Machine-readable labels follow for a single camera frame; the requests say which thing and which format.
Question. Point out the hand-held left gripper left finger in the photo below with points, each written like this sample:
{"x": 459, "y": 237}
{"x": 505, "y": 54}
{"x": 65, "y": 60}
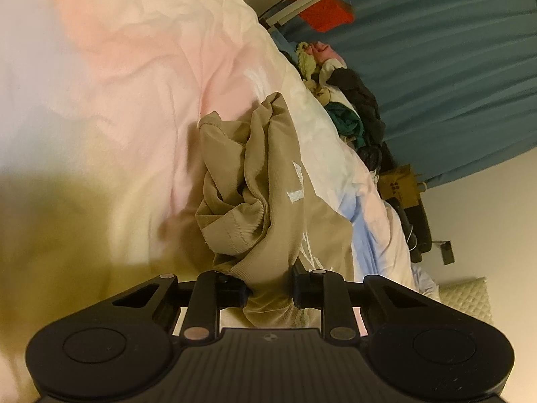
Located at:
{"x": 235, "y": 296}

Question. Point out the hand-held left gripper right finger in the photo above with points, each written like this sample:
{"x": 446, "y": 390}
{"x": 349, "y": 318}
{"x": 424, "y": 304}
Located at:
{"x": 300, "y": 289}

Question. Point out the beige garment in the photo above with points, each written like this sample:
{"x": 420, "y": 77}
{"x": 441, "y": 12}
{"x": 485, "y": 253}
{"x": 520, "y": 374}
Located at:
{"x": 268, "y": 176}

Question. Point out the black bag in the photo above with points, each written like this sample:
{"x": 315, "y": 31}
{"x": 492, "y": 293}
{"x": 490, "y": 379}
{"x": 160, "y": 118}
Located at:
{"x": 419, "y": 222}

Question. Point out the brown cardboard box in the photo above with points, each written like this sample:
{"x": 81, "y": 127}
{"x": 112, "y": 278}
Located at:
{"x": 398, "y": 187}

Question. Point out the white quilted pad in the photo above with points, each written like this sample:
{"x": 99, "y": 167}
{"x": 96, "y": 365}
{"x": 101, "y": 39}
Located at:
{"x": 465, "y": 300}

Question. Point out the green garment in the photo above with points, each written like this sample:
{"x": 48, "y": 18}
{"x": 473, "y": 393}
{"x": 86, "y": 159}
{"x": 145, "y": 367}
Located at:
{"x": 344, "y": 119}

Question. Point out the black garment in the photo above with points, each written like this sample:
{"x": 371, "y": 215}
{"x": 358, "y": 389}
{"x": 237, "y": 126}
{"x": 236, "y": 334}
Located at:
{"x": 365, "y": 100}

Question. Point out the white garment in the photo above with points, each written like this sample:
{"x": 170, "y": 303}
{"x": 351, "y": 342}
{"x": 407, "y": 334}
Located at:
{"x": 329, "y": 71}

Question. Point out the pale yellow-green garment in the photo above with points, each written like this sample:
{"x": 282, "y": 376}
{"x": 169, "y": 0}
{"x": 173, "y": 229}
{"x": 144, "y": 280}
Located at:
{"x": 308, "y": 65}

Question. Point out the pink garment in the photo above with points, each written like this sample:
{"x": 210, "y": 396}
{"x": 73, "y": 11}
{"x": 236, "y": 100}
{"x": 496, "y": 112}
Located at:
{"x": 325, "y": 52}

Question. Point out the light blue garment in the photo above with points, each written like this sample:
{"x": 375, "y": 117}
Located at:
{"x": 283, "y": 42}

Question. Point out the pastel white duvet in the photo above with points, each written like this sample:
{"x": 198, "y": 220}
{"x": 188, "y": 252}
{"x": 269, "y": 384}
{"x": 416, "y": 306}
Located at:
{"x": 105, "y": 71}

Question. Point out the blue curtain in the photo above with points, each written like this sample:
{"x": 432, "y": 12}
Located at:
{"x": 440, "y": 71}

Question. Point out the small dark wall fixture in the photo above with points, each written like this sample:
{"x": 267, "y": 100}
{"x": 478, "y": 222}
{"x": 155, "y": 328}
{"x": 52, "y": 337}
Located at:
{"x": 447, "y": 252}

